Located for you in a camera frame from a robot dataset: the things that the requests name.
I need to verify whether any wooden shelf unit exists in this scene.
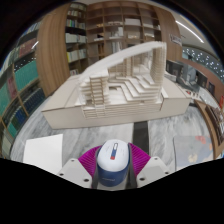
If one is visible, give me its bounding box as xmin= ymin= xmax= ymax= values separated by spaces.
xmin=34 ymin=1 xmax=184 ymax=98

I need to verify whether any blue and white computer mouse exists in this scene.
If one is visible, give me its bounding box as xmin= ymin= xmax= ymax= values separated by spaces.
xmin=95 ymin=139 xmax=131 ymax=188

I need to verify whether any dark bookshelf with books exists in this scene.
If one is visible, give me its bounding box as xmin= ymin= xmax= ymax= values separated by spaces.
xmin=0 ymin=19 xmax=46 ymax=158

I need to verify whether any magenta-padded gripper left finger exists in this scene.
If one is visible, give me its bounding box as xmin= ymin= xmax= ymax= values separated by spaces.
xmin=56 ymin=144 xmax=103 ymax=190

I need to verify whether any light blue printed mouse pad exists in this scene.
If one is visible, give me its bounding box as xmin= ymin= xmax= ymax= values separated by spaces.
xmin=172 ymin=134 xmax=214 ymax=172

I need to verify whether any white paper sheet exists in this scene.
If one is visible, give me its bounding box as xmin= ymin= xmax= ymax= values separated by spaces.
xmin=22 ymin=133 xmax=64 ymax=176

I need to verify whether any long ceiling light strip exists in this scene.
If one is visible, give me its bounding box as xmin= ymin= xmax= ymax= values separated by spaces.
xmin=174 ymin=19 xmax=205 ymax=44

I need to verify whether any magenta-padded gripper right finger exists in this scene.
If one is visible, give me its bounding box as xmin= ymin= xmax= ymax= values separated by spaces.
xmin=128 ymin=142 xmax=172 ymax=189

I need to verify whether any beige architectural model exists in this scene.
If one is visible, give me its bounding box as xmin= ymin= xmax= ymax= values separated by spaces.
xmin=41 ymin=40 xmax=192 ymax=130

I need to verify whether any dark grey architectural model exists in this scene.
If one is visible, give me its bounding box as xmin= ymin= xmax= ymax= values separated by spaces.
xmin=165 ymin=59 xmax=209 ymax=89

